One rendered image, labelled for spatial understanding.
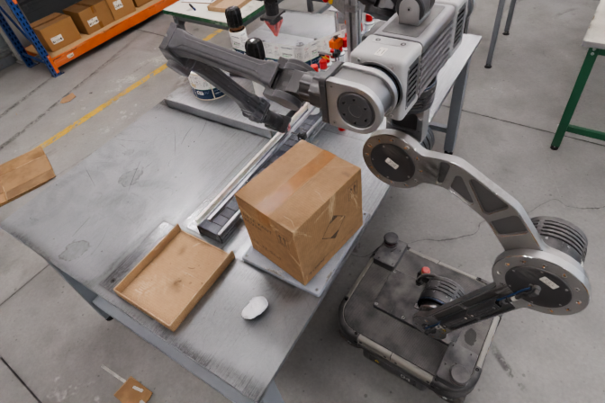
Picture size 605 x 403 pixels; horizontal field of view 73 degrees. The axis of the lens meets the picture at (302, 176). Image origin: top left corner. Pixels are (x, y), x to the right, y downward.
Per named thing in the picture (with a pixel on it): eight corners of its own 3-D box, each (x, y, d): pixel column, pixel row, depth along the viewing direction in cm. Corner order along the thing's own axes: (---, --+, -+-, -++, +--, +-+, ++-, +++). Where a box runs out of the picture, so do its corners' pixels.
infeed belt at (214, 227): (387, 30, 240) (387, 22, 237) (401, 31, 236) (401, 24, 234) (201, 232, 148) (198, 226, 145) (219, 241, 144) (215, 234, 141)
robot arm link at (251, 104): (173, 66, 113) (190, 31, 114) (161, 63, 116) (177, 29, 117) (261, 127, 148) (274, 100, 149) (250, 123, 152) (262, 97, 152)
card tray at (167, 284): (181, 229, 151) (177, 223, 149) (235, 256, 140) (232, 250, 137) (118, 295, 135) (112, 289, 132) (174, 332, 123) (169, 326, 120)
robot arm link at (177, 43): (142, 46, 106) (159, 12, 107) (169, 68, 119) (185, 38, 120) (295, 102, 95) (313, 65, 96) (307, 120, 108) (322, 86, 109)
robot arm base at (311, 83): (328, 125, 94) (323, 79, 86) (299, 116, 98) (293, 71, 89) (347, 105, 99) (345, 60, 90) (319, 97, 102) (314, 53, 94)
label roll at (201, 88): (210, 104, 199) (201, 78, 189) (185, 93, 210) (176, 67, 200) (240, 85, 209) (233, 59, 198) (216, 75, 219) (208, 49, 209)
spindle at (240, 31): (242, 54, 230) (230, 3, 210) (255, 57, 226) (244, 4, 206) (232, 61, 225) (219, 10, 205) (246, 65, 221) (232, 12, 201)
